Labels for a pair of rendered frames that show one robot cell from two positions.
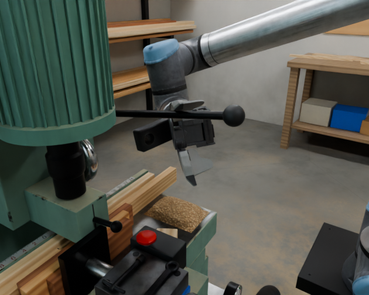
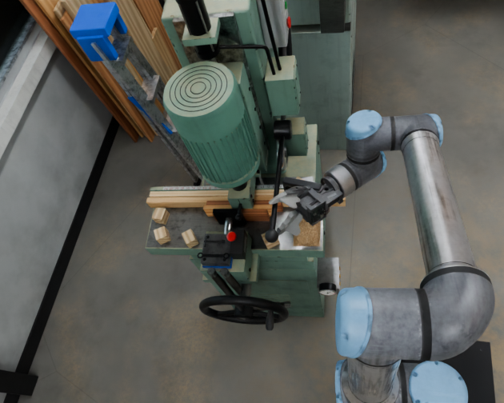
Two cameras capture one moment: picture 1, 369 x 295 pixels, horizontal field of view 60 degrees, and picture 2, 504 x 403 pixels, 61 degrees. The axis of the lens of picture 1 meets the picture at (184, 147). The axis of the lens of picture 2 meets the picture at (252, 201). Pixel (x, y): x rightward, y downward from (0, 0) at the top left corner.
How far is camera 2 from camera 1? 1.05 m
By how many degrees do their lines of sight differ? 66
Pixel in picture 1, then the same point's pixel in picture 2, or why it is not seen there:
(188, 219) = (298, 239)
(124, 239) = (261, 218)
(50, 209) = not seen: hidden behind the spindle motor
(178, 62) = (362, 146)
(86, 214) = (234, 201)
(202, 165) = (294, 229)
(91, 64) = (218, 168)
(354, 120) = not seen: outside the picture
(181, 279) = (222, 262)
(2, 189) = not seen: hidden behind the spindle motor
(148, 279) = (216, 250)
